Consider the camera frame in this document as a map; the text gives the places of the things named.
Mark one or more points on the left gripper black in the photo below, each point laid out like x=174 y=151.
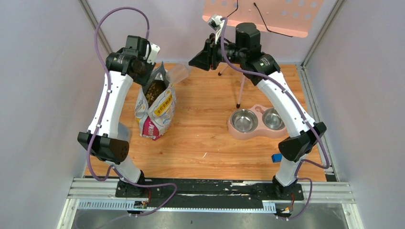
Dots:
x=147 y=70

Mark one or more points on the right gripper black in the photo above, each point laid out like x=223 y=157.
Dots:
x=202 y=59

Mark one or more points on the clear plastic scoop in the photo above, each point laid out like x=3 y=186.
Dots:
x=178 y=73

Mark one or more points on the pet food bag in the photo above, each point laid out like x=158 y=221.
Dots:
x=155 y=105

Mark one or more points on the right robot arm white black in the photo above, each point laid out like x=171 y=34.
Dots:
x=246 y=56

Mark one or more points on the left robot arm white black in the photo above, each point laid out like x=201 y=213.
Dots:
x=133 y=63

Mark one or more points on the left steel bowl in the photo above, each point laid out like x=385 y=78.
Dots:
x=244 y=120

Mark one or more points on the steel bowl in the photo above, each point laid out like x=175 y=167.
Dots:
x=244 y=120
x=272 y=119

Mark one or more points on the pink double bowl feeder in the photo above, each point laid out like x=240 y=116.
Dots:
x=261 y=129

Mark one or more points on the right steel bowl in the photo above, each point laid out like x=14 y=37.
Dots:
x=272 y=119

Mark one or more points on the pink music stand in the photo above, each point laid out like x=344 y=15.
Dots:
x=287 y=27

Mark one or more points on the colourful toy block set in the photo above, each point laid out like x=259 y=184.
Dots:
x=276 y=158

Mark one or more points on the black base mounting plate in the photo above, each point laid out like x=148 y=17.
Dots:
x=203 y=193

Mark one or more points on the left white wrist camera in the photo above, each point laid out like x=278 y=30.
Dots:
x=153 y=53

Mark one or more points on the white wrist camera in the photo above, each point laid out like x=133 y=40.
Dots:
x=153 y=53
x=216 y=22

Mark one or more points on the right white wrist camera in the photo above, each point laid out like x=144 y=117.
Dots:
x=216 y=22

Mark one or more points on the aluminium frame rail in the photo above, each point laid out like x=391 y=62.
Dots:
x=86 y=193

